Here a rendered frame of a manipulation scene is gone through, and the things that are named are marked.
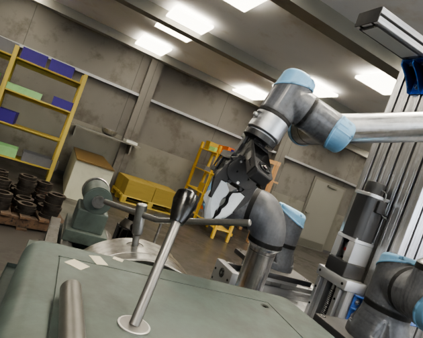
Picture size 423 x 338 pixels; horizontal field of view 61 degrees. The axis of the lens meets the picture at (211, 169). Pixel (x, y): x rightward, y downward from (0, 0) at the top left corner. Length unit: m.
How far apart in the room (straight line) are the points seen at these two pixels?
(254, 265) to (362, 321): 0.29
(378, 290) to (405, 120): 0.42
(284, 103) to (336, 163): 11.21
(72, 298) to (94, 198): 1.43
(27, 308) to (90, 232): 1.48
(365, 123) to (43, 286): 0.76
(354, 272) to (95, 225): 1.19
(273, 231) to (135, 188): 7.06
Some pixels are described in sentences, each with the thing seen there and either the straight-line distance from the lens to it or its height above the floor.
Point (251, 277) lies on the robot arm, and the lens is 1.01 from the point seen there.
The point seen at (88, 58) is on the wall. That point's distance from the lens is 8.96.
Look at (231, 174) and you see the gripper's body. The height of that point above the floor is 1.44.
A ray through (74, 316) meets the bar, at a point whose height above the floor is 1.28.
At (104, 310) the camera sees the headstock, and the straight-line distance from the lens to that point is 0.43.
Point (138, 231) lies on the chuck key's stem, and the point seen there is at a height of 1.27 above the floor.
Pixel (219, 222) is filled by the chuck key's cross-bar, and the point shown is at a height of 1.35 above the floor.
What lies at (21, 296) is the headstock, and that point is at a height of 1.25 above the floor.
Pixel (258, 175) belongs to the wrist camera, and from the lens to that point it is 0.65.
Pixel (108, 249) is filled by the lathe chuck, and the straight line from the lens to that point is 0.75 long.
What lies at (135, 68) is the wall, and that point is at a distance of 9.07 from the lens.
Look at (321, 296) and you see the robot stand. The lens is 1.32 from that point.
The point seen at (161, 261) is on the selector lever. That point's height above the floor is 1.32.
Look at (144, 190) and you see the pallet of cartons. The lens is 8.00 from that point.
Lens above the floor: 1.44
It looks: 1 degrees down
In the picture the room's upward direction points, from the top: 20 degrees clockwise
